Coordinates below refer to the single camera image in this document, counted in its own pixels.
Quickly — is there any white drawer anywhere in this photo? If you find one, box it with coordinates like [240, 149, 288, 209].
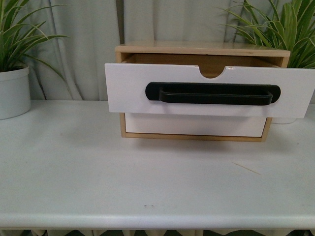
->
[105, 53, 315, 118]
[125, 113, 266, 137]

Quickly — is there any grey-green backdrop curtain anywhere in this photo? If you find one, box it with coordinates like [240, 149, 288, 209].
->
[18, 0, 244, 100]

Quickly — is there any left white plant pot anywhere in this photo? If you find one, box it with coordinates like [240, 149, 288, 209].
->
[0, 67, 31, 119]

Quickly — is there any left green spider plant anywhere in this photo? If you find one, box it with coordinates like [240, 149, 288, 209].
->
[0, 0, 67, 80]

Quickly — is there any green spider plant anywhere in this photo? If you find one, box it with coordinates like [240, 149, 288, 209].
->
[0, 0, 67, 80]
[225, 0, 315, 69]

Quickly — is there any right green spider plant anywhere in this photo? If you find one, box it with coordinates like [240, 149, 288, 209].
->
[225, 0, 315, 69]

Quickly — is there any black drawer handle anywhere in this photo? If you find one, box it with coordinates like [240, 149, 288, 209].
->
[145, 82, 281, 106]

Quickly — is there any wooden drawer cabinet frame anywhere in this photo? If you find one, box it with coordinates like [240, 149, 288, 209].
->
[115, 41, 290, 142]

